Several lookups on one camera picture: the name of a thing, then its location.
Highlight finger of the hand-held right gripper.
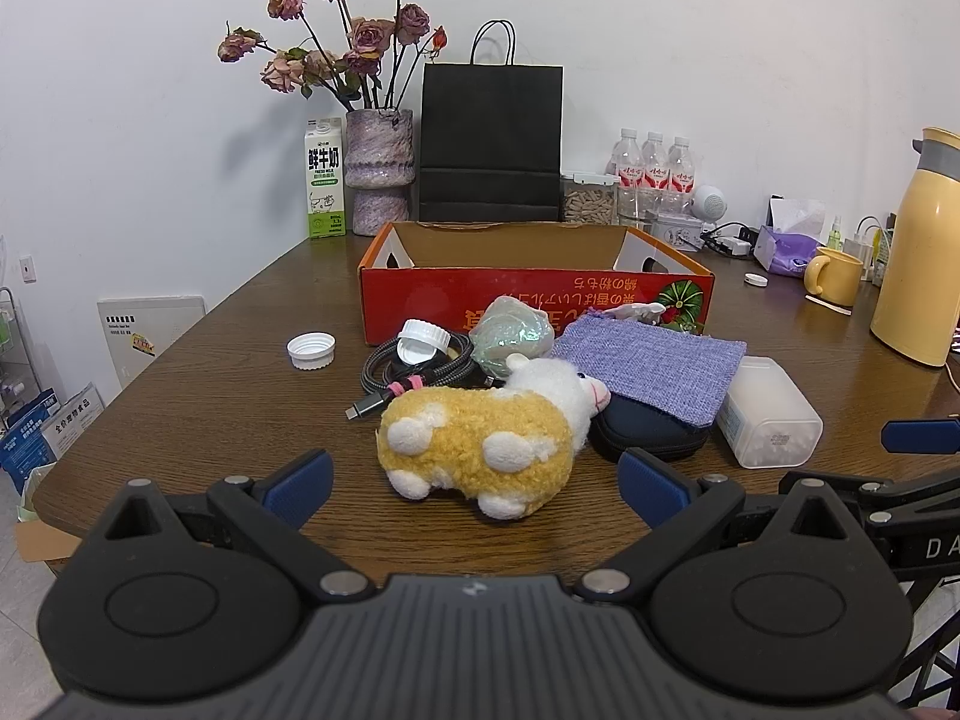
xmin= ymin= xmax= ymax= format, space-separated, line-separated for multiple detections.
xmin=880 ymin=418 xmax=960 ymax=457
xmin=778 ymin=467 xmax=960 ymax=535

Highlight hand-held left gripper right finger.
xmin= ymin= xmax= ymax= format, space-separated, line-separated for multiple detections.
xmin=574 ymin=447 xmax=856 ymax=605

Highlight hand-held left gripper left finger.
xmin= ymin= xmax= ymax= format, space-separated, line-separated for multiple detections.
xmin=103 ymin=448 xmax=377 ymax=604

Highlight dark blue zip case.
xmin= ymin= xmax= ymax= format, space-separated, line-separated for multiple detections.
xmin=587 ymin=390 xmax=710 ymax=464

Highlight purple woven pouch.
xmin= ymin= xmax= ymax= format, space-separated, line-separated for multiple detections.
xmin=551 ymin=311 xmax=748 ymax=428

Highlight clear cotton swab box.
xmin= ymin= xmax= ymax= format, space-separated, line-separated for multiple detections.
xmin=715 ymin=356 xmax=824 ymax=470

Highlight grey braided cable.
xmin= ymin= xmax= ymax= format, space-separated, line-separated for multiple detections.
xmin=345 ymin=334 xmax=481 ymax=422

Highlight yellow white sheep plush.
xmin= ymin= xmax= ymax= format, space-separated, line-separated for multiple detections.
xmin=375 ymin=352 xmax=611 ymax=521

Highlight white flip-top cap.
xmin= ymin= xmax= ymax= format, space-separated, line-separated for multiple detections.
xmin=395 ymin=319 xmax=452 ymax=366

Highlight pale green face mask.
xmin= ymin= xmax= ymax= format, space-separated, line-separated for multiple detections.
xmin=470 ymin=296 xmax=554 ymax=383

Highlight red cardboard box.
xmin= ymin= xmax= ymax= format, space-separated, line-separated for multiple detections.
xmin=358 ymin=220 xmax=715 ymax=347

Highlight wooden desktop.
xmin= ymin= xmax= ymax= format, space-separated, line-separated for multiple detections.
xmin=32 ymin=221 xmax=960 ymax=720

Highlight white ribbed bottle cap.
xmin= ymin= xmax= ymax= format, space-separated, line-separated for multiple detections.
xmin=286 ymin=332 xmax=338 ymax=371

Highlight yellow thermos jug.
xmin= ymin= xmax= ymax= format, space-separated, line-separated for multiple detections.
xmin=870 ymin=127 xmax=960 ymax=368

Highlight yellow mug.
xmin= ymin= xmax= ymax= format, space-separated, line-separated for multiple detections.
xmin=803 ymin=246 xmax=866 ymax=308

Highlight purple tissue pack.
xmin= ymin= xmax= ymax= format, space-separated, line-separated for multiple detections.
xmin=752 ymin=197 xmax=826 ymax=278

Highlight white printed box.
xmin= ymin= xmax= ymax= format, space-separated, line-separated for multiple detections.
xmin=37 ymin=382 xmax=104 ymax=458

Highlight white printed tin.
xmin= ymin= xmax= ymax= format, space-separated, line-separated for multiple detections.
xmin=649 ymin=210 xmax=703 ymax=250

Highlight brown cardboard box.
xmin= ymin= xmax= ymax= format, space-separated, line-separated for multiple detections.
xmin=15 ymin=517 xmax=83 ymax=563

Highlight clear drinking glass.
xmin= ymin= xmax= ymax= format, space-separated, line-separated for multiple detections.
xmin=616 ymin=184 xmax=662 ymax=230

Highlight blue printed box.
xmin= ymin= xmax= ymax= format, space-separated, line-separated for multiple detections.
xmin=0 ymin=388 xmax=61 ymax=494

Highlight white round device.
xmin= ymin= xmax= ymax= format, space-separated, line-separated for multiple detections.
xmin=691 ymin=184 xmax=730 ymax=224

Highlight clear seed container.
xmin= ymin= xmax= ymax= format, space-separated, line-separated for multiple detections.
xmin=561 ymin=170 xmax=620 ymax=225

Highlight green white milk carton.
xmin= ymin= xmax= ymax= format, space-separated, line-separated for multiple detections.
xmin=303 ymin=117 xmax=348 ymax=239

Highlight red label water bottle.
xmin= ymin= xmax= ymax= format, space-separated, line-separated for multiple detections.
xmin=639 ymin=131 xmax=670 ymax=192
xmin=609 ymin=127 xmax=644 ymax=192
xmin=666 ymin=136 xmax=695 ymax=196

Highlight purple mottled vase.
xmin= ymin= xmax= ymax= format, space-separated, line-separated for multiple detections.
xmin=344 ymin=108 xmax=416 ymax=237

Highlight black paper bag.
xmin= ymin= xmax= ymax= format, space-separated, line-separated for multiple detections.
xmin=417 ymin=19 xmax=565 ymax=224

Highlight dried pink roses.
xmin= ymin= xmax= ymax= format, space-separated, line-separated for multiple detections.
xmin=217 ymin=0 xmax=449 ymax=112

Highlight white charger with cables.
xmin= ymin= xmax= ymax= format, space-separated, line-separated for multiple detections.
xmin=705 ymin=221 xmax=758 ymax=257

